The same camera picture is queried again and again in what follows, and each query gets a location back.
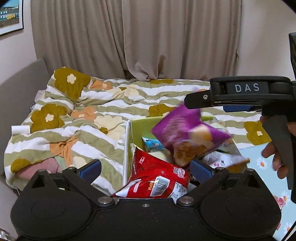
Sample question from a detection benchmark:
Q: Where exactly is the green cardboard storage box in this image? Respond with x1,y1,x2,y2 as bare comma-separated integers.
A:
122,115,250,183

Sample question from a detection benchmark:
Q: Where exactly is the purple snack bag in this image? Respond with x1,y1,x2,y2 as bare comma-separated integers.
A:
152,104,231,167

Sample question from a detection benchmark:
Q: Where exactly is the grey bed headboard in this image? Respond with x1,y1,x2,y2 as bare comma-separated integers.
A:
0,58,50,175

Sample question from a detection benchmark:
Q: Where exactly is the white tissue roll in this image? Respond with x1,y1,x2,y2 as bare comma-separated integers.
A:
11,125,31,135

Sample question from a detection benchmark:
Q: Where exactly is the cream orange snack bag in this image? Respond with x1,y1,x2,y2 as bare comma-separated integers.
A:
130,143,173,164

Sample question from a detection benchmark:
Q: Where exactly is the red snack bag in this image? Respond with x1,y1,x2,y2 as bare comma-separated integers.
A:
113,144,190,202

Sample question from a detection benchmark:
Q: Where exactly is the blue white snack bag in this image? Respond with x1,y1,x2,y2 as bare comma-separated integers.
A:
142,137,165,153

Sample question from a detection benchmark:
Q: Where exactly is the light blue floral sheet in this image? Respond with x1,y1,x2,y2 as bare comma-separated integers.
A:
240,144,295,240

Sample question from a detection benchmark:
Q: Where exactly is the pale green snack bag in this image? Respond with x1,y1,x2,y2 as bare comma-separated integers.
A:
201,117,250,173

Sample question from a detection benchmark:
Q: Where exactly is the framed wall picture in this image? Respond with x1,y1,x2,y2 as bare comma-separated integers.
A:
0,0,23,36

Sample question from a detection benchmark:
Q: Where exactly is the person's right hand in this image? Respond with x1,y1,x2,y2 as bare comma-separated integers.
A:
260,116,296,179

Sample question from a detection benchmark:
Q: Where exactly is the beige curtain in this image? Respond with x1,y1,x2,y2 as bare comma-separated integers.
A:
31,1,242,81

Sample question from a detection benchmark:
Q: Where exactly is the green floral striped duvet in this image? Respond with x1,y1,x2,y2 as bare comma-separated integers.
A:
4,66,273,195

